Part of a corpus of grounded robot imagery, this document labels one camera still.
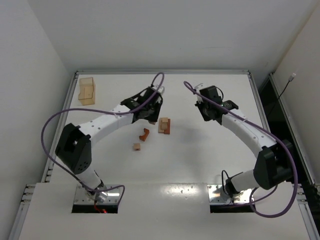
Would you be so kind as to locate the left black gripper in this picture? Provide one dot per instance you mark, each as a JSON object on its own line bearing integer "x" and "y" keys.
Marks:
{"x": 153, "y": 111}

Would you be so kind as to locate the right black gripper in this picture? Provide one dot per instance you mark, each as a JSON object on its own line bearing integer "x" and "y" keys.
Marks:
{"x": 205, "y": 112}

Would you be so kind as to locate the long light wood block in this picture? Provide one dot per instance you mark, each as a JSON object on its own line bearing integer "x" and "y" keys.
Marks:
{"x": 162, "y": 126}

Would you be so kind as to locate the dark brown L block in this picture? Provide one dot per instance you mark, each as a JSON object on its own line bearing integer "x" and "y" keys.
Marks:
{"x": 145, "y": 135}

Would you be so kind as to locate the long reddish wood block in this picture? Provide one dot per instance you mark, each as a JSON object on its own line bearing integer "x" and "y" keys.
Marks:
{"x": 167, "y": 131}

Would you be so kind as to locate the pale wooden cube block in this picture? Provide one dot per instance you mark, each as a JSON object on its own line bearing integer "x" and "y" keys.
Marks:
{"x": 136, "y": 146}

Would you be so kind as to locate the transparent orange plastic box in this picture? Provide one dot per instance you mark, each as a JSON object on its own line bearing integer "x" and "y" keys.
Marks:
{"x": 87, "y": 91}

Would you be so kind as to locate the light wooden cube block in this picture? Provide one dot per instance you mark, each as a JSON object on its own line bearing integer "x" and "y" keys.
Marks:
{"x": 164, "y": 120}

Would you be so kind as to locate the small light cube block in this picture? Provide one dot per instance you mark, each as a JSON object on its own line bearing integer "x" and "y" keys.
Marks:
{"x": 162, "y": 130}

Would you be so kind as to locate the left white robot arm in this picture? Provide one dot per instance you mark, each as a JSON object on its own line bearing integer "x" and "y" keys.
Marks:
{"x": 75, "y": 144}

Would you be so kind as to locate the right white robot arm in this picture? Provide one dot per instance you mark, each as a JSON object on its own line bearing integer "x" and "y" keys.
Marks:
{"x": 272, "y": 166}

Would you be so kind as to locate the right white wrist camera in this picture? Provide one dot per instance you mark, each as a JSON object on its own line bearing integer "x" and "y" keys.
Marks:
{"x": 197, "y": 88}

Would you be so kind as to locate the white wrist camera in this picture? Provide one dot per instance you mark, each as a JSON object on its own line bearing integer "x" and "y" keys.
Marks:
{"x": 160, "y": 89}
{"x": 197, "y": 88}

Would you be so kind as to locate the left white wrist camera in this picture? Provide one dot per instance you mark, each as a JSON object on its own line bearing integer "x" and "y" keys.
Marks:
{"x": 160, "y": 89}

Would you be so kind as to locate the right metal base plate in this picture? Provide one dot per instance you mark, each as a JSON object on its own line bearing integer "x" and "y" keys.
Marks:
{"x": 217, "y": 196}

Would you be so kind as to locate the metal base plate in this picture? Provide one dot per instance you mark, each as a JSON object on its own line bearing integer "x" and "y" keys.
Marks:
{"x": 217, "y": 196}
{"x": 108, "y": 198}

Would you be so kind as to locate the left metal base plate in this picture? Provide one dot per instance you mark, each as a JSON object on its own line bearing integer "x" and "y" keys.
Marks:
{"x": 108, "y": 198}

